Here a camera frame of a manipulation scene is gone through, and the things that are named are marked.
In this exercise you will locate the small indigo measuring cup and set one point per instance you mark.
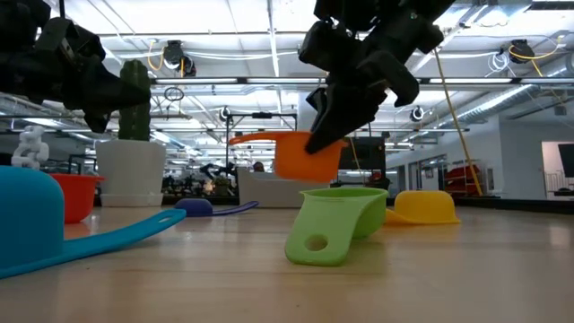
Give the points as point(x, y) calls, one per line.
point(193, 207)

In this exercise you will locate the green measuring cup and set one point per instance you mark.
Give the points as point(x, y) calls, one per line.
point(332, 215)

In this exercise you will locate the turquoise measuring cup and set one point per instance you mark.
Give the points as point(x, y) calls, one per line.
point(27, 215)

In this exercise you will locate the black table frame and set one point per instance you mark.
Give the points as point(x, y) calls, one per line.
point(515, 204)

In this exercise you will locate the red storage shelf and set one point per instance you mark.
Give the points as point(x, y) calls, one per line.
point(462, 177)

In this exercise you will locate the grey plastic basket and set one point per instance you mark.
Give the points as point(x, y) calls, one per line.
point(264, 193)

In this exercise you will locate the person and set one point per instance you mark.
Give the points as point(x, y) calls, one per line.
point(258, 167)

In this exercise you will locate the black background monitor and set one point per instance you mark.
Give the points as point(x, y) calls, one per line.
point(365, 154)

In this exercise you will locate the yellow measuring cup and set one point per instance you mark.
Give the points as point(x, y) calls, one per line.
point(423, 206)

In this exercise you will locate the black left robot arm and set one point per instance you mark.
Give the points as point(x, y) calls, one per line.
point(18, 11)

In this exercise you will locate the green cactus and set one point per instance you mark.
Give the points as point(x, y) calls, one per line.
point(134, 125)

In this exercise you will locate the white humanoid robot figure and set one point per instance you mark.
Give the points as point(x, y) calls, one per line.
point(30, 150)

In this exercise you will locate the black wall screen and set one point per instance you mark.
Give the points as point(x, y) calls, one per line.
point(567, 159)

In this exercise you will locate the orange measuring cup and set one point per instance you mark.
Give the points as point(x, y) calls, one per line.
point(296, 161)

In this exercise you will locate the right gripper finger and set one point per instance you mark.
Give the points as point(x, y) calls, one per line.
point(345, 112)
point(317, 99)

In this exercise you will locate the red measuring cup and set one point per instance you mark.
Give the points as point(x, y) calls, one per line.
point(78, 197)

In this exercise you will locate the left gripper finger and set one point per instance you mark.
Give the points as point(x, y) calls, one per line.
point(116, 89)
point(98, 121)

